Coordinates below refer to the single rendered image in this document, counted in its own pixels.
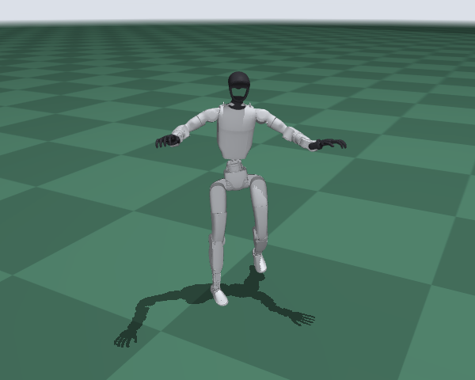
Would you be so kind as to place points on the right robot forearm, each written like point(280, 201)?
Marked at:
point(178, 131)

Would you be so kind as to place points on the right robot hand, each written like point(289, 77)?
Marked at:
point(169, 139)

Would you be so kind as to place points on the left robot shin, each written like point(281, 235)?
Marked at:
point(260, 245)

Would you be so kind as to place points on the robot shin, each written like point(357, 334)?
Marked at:
point(260, 245)
point(216, 261)

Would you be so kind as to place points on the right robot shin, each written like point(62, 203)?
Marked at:
point(216, 261)

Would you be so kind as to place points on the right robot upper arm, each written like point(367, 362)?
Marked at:
point(209, 115)

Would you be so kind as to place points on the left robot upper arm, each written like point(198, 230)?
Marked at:
point(264, 116)

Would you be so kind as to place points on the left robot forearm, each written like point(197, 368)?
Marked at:
point(300, 139)

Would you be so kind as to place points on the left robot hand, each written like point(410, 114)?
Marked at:
point(320, 143)

